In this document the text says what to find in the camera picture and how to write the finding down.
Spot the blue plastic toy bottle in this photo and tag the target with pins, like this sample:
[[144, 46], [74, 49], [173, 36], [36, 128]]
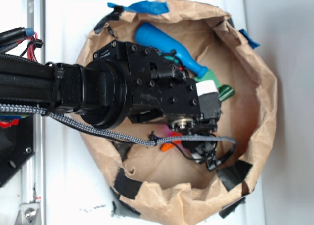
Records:
[[148, 35]]

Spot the aluminium frame rail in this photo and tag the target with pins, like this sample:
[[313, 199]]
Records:
[[33, 171]]

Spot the green rectangular block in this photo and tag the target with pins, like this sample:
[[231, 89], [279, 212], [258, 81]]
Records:
[[209, 75]]

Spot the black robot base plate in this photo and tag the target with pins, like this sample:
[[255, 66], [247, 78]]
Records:
[[16, 146]]

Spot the blue tape strip top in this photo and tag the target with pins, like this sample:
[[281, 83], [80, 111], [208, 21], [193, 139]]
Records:
[[149, 7]]

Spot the brown paper bag bin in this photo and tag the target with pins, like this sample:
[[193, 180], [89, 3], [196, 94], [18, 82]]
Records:
[[165, 187]]

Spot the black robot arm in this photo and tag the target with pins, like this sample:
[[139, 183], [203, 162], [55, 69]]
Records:
[[145, 84]]

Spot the orange toy carrot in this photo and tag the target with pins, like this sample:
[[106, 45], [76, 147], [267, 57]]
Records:
[[225, 92]]

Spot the metal corner bracket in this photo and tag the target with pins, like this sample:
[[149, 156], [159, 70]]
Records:
[[29, 214]]

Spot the blue tape piece right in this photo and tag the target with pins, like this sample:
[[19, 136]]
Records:
[[253, 44]]

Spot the white plastic tray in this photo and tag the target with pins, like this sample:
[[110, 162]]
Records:
[[75, 191]]

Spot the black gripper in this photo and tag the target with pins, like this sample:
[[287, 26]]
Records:
[[205, 125]]

